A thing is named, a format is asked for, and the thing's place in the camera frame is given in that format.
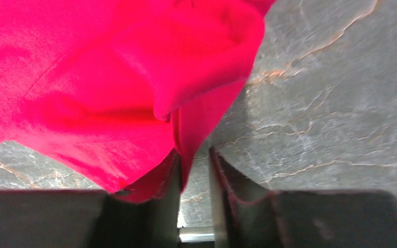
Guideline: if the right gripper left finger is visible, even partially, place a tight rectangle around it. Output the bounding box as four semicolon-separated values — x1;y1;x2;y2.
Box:
0;151;181;247

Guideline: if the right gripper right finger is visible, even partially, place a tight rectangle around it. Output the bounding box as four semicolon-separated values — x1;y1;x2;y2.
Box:
208;148;397;247

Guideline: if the red t-shirt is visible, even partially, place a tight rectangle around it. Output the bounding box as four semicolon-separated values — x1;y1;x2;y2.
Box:
0;1;272;202

